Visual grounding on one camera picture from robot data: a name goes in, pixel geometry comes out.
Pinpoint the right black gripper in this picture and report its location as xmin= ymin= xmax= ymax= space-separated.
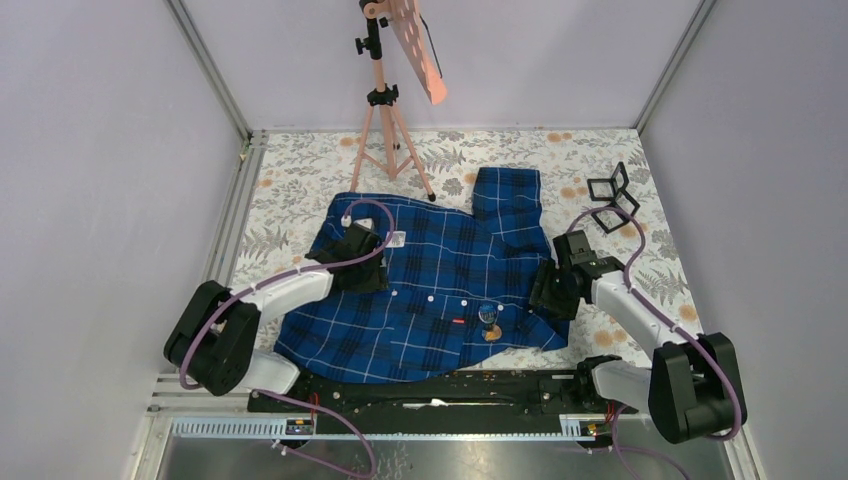
xmin=524 ymin=259 xmax=581 ymax=322

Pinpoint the blue plaid shirt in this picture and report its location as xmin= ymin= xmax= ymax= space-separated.
xmin=274 ymin=167 xmax=568 ymax=384

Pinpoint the black jewelry box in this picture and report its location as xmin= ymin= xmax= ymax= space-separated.
xmin=590 ymin=189 xmax=641 ymax=234

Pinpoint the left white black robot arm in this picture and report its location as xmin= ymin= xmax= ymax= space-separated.
xmin=163 ymin=218 xmax=387 ymax=411

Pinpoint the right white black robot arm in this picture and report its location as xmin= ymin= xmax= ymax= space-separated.
xmin=530 ymin=230 xmax=747 ymax=444

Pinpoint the floral table mat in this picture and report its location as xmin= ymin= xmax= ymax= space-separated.
xmin=232 ymin=130 xmax=702 ymax=369

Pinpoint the pink tripod stand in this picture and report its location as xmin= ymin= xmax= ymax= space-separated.
xmin=350 ymin=1 xmax=437 ymax=202

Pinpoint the pink perforated board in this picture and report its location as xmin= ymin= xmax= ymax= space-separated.
xmin=388 ymin=0 xmax=448 ymax=105

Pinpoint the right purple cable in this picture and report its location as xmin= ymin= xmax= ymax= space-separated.
xmin=566 ymin=206 xmax=743 ymax=480

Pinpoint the purple cable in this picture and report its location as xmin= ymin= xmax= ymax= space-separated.
xmin=566 ymin=206 xmax=743 ymax=480
xmin=178 ymin=198 xmax=397 ymax=480

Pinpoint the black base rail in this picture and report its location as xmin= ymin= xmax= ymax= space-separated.
xmin=247 ymin=370 xmax=619 ymax=439

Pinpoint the grey slotted cable duct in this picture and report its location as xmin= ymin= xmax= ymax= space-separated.
xmin=170 ymin=415 xmax=595 ymax=442

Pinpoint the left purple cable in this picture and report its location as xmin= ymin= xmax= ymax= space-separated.
xmin=178 ymin=198 xmax=397 ymax=480

